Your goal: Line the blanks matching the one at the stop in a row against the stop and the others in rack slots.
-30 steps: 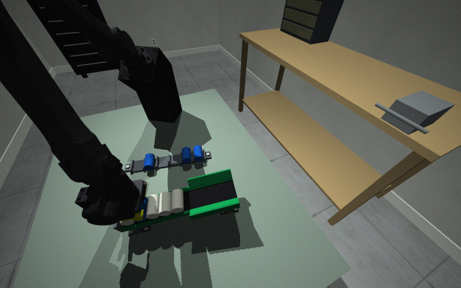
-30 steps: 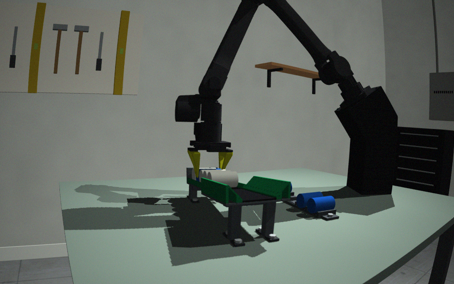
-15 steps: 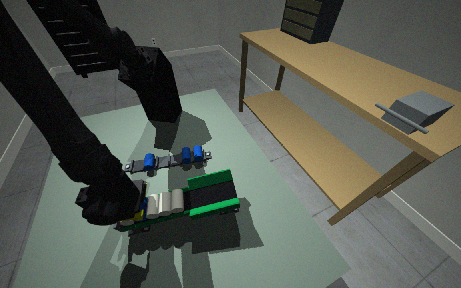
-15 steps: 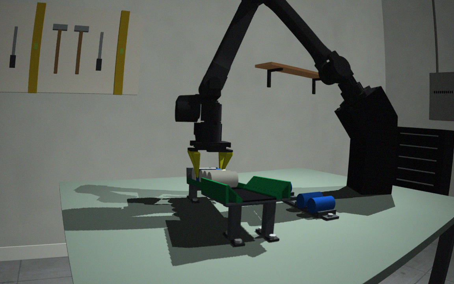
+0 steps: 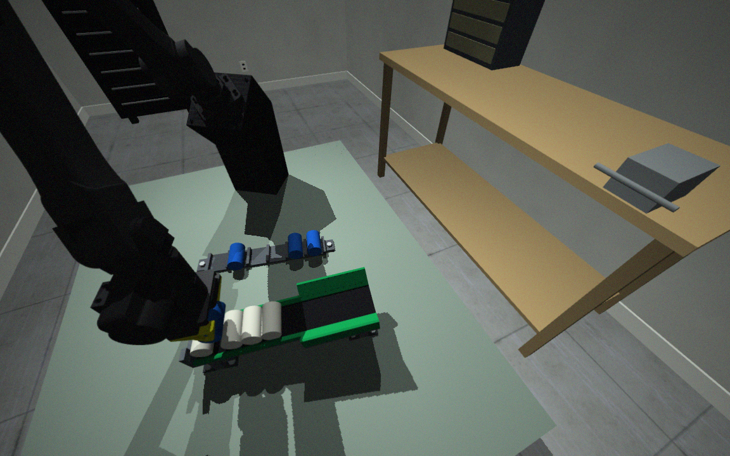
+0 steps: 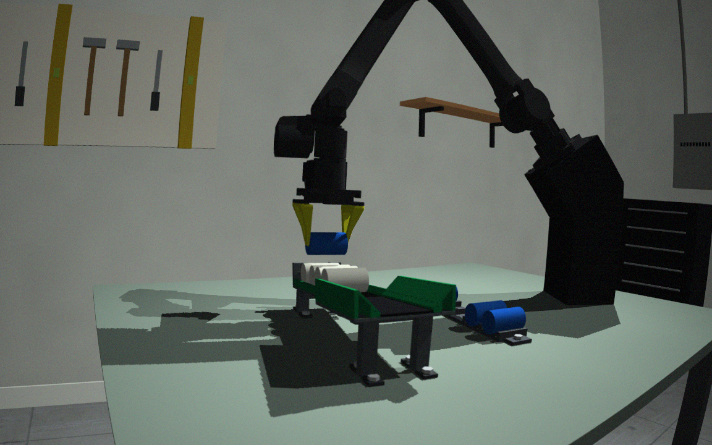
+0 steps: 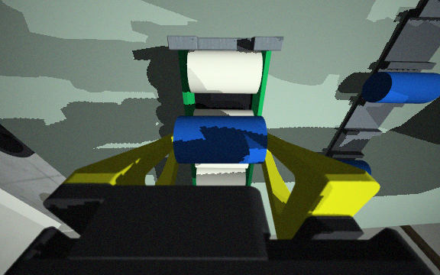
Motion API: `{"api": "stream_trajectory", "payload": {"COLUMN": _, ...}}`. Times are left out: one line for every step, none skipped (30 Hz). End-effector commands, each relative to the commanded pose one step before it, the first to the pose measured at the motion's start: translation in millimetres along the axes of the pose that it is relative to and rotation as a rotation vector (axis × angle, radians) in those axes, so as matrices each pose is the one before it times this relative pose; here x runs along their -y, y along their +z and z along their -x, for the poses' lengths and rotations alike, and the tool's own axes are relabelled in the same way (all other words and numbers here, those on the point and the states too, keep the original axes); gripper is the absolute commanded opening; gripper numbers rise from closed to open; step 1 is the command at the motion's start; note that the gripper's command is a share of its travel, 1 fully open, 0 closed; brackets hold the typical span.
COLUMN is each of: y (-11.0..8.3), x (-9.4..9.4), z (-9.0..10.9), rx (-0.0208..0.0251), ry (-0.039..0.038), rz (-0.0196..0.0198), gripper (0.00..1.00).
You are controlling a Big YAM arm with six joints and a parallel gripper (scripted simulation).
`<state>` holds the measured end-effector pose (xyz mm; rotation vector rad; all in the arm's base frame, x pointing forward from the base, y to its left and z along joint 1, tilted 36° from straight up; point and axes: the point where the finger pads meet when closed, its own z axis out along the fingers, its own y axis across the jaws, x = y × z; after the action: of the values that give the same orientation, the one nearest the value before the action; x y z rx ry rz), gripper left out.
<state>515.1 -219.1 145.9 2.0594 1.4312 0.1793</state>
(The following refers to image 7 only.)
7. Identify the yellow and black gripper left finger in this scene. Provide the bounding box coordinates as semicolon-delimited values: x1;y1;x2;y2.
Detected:
62;133;179;186

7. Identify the grey cylinder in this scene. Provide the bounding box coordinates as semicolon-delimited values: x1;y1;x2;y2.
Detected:
196;167;246;186

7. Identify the blue cylinder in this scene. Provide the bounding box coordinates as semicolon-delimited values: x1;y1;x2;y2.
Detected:
339;160;371;175
173;115;267;164
362;72;440;104

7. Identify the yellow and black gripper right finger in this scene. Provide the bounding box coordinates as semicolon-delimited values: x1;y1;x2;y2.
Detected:
261;133;380;239

